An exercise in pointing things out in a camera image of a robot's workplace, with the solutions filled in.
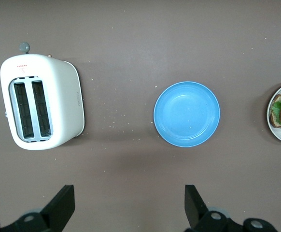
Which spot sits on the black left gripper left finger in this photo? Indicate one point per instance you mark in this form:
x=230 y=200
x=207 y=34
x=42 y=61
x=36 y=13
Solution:
x=56 y=212

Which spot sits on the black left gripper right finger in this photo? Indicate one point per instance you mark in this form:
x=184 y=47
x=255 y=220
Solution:
x=198 y=215

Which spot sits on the blue plate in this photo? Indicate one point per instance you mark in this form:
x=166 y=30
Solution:
x=186 y=113

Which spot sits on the white toaster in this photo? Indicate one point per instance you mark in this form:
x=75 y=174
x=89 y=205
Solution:
x=63 y=96

